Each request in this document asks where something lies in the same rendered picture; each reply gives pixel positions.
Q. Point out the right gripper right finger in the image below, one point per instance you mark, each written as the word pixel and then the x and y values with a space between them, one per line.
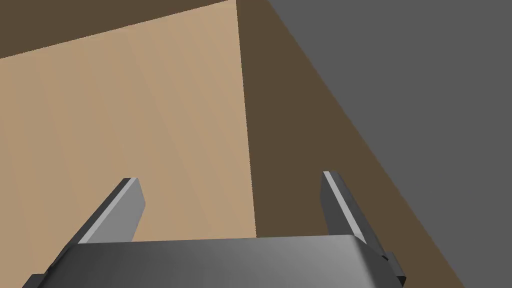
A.
pixel 346 212

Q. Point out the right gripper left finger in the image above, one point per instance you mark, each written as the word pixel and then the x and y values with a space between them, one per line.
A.
pixel 116 218

